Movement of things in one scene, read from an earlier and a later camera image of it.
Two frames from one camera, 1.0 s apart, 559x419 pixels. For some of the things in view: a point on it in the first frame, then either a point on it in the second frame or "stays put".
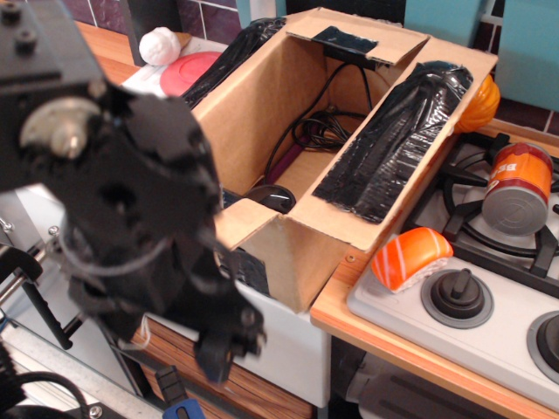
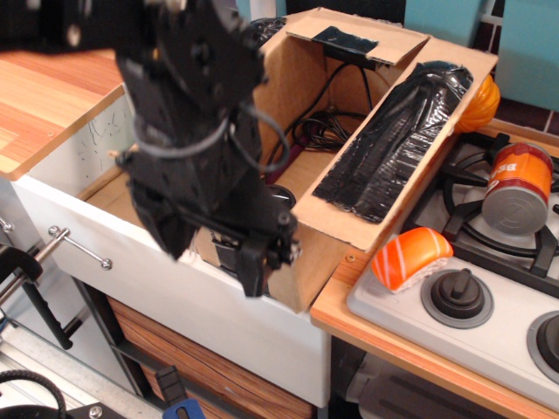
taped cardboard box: [320, 137] stays put
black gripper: [141, 234] -> [208, 164]
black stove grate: [454, 203] stays put
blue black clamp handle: [178, 406] stays put
